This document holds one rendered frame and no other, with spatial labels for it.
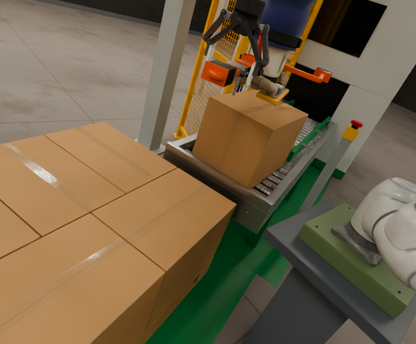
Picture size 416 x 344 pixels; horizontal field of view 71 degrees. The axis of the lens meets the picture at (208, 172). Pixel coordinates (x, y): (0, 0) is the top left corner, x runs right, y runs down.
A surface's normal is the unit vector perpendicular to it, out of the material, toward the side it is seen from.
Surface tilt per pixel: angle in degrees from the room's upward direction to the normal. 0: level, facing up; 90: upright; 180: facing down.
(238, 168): 90
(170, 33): 90
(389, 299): 90
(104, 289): 0
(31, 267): 0
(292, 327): 90
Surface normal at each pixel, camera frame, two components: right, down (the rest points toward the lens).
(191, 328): 0.30, -0.81
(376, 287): -0.73, 0.15
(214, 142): -0.56, 0.28
